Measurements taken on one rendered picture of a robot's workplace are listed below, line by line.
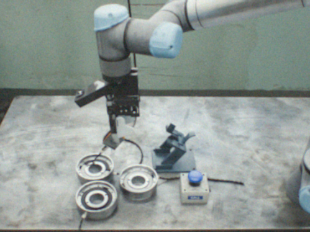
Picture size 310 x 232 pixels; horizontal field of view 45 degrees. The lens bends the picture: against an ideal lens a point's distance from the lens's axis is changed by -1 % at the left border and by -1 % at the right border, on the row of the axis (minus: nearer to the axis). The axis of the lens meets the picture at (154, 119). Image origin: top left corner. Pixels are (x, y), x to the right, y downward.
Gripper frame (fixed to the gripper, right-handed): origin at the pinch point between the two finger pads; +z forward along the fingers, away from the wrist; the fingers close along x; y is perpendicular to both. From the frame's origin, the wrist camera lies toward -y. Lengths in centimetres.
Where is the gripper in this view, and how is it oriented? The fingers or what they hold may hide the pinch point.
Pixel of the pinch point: (115, 136)
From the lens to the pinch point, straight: 103.0
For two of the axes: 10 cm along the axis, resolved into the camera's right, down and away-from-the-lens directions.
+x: -0.1, -6.0, 8.0
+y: 10.0, -0.3, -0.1
